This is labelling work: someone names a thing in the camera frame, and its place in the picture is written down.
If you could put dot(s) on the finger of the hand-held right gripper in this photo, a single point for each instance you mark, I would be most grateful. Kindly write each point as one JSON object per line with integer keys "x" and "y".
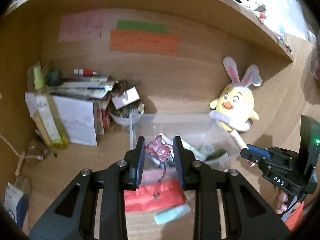
{"x": 258, "y": 151}
{"x": 250, "y": 157}

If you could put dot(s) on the person's right hand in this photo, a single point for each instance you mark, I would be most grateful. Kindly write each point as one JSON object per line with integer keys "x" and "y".
{"x": 280, "y": 202}

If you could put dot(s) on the green paper note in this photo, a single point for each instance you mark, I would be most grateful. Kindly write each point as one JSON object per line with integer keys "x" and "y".
{"x": 142, "y": 27}

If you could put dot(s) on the yellow spray bottle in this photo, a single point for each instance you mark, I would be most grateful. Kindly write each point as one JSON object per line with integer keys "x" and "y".
{"x": 50, "y": 125}

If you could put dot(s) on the red foil packet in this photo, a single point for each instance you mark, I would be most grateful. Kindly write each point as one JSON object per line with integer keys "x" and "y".
{"x": 150, "y": 197}

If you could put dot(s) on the yellow chick plush toy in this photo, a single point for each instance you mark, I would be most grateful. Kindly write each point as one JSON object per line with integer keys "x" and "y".
{"x": 235, "y": 105}

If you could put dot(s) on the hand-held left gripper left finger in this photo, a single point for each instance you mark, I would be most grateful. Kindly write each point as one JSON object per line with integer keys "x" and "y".
{"x": 140, "y": 162}

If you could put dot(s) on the blue white packet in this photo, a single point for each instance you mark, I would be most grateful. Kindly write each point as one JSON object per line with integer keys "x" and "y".
{"x": 15, "y": 202}

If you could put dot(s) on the pink cosmetic tube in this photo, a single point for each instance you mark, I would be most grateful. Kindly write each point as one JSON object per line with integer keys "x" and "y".
{"x": 237, "y": 140}

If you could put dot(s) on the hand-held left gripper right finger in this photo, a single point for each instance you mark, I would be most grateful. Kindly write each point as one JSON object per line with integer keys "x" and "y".
{"x": 178, "y": 162}

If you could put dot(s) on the red white marker pen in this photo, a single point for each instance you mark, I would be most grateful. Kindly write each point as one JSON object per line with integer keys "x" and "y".
{"x": 86, "y": 72}

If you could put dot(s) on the light blue tube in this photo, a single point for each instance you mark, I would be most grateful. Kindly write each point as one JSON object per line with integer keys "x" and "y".
{"x": 172, "y": 213}

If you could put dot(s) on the white ointment tube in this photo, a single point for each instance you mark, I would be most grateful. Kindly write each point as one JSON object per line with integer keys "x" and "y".
{"x": 197, "y": 153}

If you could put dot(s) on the orange garment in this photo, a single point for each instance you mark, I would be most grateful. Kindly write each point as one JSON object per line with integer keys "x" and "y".
{"x": 295, "y": 217}

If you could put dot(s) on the clear plastic storage box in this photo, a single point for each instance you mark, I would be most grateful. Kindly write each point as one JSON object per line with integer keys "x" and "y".
{"x": 175, "y": 122}

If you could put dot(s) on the dark green glass bottle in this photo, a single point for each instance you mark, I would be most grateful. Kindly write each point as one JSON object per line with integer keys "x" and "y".
{"x": 217, "y": 155}

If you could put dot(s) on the pink paper note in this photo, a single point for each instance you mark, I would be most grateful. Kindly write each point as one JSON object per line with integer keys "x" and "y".
{"x": 80, "y": 26}

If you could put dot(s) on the orange paper note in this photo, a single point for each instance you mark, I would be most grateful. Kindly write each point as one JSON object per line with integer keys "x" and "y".
{"x": 145, "y": 42}

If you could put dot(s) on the white bowl of trinkets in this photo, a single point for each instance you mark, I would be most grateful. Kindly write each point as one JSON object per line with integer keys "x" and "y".
{"x": 125, "y": 117}

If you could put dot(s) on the white paper box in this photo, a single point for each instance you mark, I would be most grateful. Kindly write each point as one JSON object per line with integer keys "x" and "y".
{"x": 75, "y": 120}

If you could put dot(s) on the wooden shelf board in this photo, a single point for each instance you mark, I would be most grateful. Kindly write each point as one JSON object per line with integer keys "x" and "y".
{"x": 250, "y": 22}

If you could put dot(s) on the red printed box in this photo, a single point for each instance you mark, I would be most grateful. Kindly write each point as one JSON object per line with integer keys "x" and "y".
{"x": 101, "y": 116}

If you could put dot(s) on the small white cardboard box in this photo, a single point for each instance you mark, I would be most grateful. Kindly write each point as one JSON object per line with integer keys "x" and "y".
{"x": 125, "y": 97}

